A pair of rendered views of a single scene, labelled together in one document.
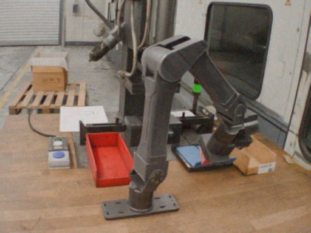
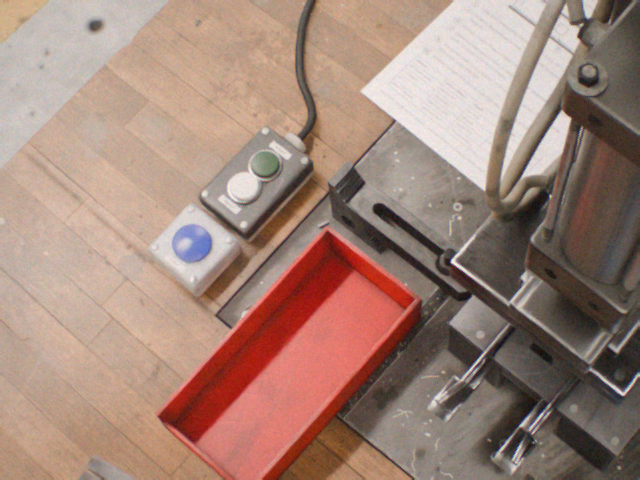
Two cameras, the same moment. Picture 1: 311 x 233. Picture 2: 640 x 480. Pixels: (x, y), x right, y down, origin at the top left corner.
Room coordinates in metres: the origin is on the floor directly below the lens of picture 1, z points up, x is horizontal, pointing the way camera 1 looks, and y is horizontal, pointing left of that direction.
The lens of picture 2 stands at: (0.76, -0.20, 2.11)
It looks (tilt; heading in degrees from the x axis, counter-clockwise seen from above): 68 degrees down; 71
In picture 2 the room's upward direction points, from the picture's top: 10 degrees counter-clockwise
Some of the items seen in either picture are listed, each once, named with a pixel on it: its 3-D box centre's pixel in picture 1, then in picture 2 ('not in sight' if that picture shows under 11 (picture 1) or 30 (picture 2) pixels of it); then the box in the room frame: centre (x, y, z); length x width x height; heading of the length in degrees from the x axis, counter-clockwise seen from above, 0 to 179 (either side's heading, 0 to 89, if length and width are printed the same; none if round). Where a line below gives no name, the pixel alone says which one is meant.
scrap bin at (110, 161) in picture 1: (109, 156); (291, 365); (0.83, 0.14, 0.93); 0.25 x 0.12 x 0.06; 20
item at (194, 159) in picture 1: (195, 153); not in sight; (0.89, -0.14, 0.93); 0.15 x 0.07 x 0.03; 22
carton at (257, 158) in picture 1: (242, 149); not in sight; (0.97, -0.33, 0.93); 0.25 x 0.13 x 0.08; 20
